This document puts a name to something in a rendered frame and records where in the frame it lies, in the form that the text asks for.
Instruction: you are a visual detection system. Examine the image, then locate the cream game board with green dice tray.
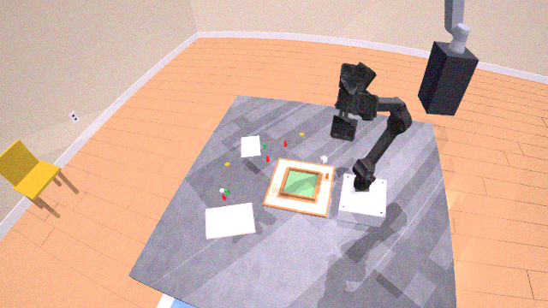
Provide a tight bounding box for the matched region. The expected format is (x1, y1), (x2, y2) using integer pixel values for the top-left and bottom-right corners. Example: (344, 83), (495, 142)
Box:
(265, 159), (334, 215)

